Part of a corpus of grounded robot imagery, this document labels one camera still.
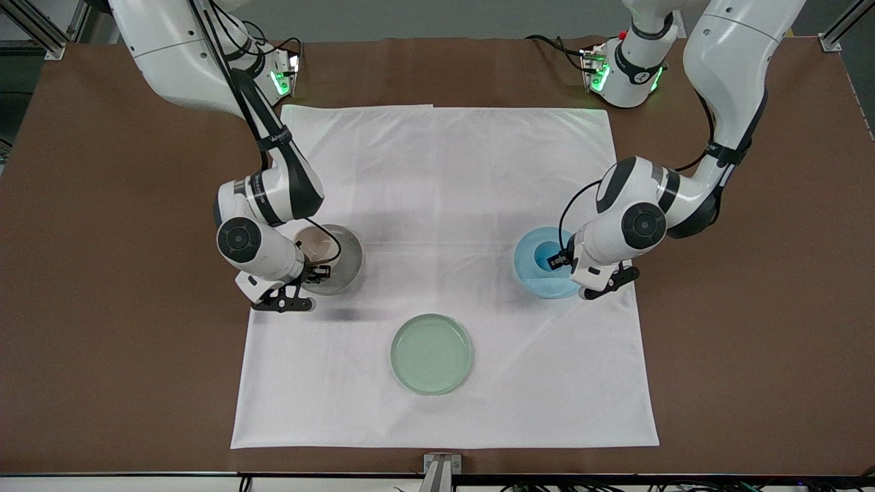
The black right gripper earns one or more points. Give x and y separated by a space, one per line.
316 274

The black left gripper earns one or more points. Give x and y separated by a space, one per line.
562 259

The light blue cup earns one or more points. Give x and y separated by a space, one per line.
545 251

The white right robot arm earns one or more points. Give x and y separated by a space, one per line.
178 61

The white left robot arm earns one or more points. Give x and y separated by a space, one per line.
731 61

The gray plate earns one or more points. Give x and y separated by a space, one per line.
347 263

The light blue plate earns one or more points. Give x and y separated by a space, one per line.
533 280

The light green plate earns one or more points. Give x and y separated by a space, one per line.
431 354

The white cloth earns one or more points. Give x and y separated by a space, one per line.
444 171

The metal table edge bracket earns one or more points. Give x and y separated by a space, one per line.
441 466

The aluminium frame profile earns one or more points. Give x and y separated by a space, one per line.
839 31
41 31

